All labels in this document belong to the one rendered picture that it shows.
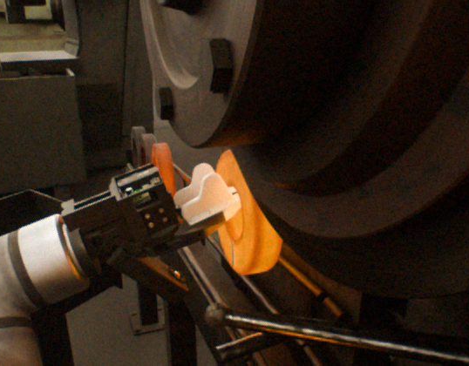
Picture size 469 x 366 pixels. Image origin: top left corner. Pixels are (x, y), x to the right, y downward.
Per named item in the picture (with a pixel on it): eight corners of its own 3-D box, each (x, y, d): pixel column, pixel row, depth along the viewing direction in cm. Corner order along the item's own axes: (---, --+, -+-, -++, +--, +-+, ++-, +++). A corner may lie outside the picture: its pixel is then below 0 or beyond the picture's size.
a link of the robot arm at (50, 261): (54, 320, 47) (56, 273, 56) (98, 301, 48) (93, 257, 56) (14, 252, 43) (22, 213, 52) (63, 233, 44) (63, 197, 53)
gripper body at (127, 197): (171, 180, 47) (57, 226, 44) (195, 247, 50) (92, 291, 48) (157, 159, 53) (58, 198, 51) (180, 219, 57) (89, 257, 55)
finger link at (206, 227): (227, 216, 50) (152, 247, 48) (230, 227, 50) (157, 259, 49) (214, 200, 54) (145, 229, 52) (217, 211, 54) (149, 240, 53)
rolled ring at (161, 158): (150, 159, 118) (162, 158, 119) (159, 227, 113) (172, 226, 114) (153, 131, 100) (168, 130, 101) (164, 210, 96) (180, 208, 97)
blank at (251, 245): (234, 140, 61) (210, 141, 60) (285, 156, 47) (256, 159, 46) (236, 247, 65) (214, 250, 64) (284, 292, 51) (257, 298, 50)
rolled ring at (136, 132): (136, 128, 129) (147, 127, 130) (129, 125, 147) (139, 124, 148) (142, 191, 134) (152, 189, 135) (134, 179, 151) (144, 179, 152)
